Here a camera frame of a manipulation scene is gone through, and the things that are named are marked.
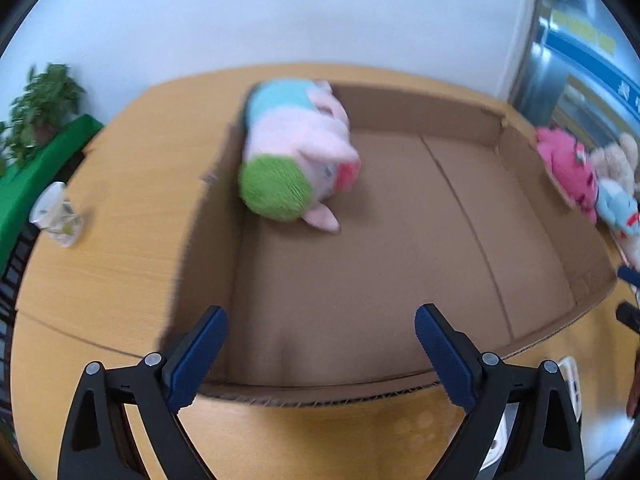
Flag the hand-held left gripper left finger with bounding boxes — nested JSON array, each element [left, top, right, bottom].
[[58, 305, 230, 480]]

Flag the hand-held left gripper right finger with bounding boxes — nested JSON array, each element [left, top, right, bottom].
[[414, 303, 586, 480]]

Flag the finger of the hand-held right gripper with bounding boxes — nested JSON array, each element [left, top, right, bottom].
[[615, 266, 640, 335]]

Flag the cardboard box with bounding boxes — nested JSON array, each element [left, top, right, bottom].
[[167, 80, 620, 407]]

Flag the pink pig plush toy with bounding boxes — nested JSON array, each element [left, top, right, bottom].
[[238, 78, 362, 234]]

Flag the light blue plush toy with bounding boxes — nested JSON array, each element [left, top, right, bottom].
[[595, 179, 640, 257]]

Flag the white power strip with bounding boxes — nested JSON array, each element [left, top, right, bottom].
[[480, 356, 583, 473]]

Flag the beige teddy bear plush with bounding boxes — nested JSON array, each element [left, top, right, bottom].
[[590, 133, 640, 196]]

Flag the pink strawberry plush toy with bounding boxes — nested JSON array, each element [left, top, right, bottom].
[[535, 127, 600, 224]]

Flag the wooden desk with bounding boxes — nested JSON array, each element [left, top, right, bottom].
[[10, 63, 632, 480]]

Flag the clear plastic cup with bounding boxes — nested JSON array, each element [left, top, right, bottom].
[[29, 182, 87, 249]]

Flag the glass door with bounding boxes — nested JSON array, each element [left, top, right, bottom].
[[508, 0, 640, 147]]

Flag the green potted plant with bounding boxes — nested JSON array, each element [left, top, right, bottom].
[[0, 63, 86, 177]]

